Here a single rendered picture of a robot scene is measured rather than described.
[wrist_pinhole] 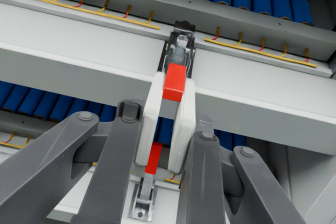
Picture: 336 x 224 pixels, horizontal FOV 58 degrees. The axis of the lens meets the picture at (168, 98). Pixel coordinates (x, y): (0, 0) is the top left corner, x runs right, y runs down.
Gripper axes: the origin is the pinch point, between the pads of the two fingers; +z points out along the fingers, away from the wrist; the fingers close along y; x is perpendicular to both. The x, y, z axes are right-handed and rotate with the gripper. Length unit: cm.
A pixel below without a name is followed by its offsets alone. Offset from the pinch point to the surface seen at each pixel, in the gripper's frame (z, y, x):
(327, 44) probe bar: 11.1, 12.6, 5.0
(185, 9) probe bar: 11.3, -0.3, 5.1
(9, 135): 16.3, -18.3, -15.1
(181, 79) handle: 1.5, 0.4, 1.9
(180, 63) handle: 4.2, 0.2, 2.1
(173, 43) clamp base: 8.9, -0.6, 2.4
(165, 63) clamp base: 6.1, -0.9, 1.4
